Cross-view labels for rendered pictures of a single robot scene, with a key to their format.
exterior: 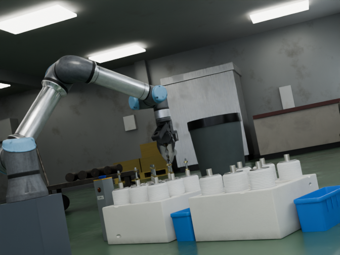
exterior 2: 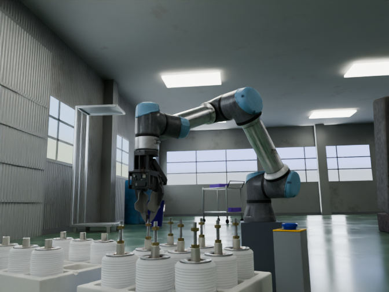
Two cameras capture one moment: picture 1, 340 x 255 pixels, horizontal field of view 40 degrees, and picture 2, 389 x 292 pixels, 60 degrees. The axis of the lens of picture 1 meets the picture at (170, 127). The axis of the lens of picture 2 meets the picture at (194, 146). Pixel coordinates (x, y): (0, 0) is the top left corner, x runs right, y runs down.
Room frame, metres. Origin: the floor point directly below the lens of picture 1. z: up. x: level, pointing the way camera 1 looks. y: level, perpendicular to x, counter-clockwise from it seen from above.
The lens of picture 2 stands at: (3.29, 0.01, 0.38)
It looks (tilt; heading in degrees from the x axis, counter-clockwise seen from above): 10 degrees up; 171
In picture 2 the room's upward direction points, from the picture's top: 1 degrees counter-clockwise
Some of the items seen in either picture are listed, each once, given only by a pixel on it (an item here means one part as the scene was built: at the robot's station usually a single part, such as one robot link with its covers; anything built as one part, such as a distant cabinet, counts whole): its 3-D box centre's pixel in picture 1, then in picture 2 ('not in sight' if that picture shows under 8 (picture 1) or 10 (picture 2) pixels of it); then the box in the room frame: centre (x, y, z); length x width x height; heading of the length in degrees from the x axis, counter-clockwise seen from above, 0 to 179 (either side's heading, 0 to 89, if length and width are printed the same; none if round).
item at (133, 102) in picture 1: (143, 100); (169, 127); (2.18, 0.10, 0.64); 0.11 x 0.11 x 0.08; 33
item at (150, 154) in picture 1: (142, 161); not in sight; (11.83, 0.83, 0.43); 1.53 x 1.16 x 0.86; 74
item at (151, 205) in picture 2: (166, 154); (151, 206); (2.26, 0.04, 0.38); 0.06 x 0.03 x 0.09; 152
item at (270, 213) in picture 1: (256, 207); (54, 290); (1.97, -0.29, 0.09); 0.39 x 0.39 x 0.18; 50
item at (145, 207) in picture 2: (173, 152); (140, 206); (2.24, 0.01, 0.38); 0.06 x 0.03 x 0.09; 152
